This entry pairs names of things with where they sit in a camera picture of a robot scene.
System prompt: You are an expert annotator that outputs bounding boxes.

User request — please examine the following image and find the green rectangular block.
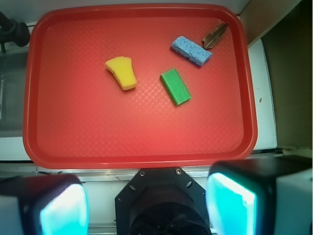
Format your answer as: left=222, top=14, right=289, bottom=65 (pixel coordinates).
left=160, top=69, right=192, bottom=106

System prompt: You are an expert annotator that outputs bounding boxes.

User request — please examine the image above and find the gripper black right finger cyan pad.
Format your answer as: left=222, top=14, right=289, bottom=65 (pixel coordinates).
left=205, top=156, right=313, bottom=235

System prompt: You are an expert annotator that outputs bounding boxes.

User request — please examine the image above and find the yellow sponge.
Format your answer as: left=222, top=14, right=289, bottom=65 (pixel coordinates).
left=105, top=56, right=137, bottom=91

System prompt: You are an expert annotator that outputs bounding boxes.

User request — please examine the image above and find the red plastic tray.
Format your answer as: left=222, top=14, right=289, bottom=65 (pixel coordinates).
left=22, top=4, right=257, bottom=169

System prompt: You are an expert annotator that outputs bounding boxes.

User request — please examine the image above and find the blue sponge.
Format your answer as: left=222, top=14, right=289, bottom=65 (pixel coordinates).
left=171, top=36, right=213, bottom=67

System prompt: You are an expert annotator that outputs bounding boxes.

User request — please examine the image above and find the black octagonal mount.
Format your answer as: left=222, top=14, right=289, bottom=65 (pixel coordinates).
left=115, top=167, right=212, bottom=235

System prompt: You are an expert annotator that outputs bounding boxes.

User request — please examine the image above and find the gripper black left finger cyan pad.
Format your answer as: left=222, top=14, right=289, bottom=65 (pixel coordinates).
left=0, top=175, right=89, bottom=235

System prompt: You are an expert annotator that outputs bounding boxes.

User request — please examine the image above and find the black knob clamp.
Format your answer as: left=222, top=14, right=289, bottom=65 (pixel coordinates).
left=0, top=12, right=30, bottom=54

